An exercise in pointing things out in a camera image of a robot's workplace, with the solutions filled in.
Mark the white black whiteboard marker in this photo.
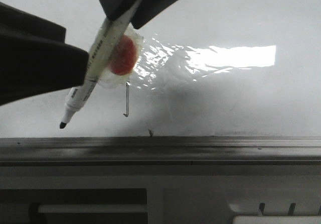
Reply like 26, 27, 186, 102
59, 0, 142, 129

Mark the red magnet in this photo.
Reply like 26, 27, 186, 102
98, 27, 143, 88

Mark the white whiteboard with aluminium frame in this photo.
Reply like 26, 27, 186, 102
1, 0, 320, 165

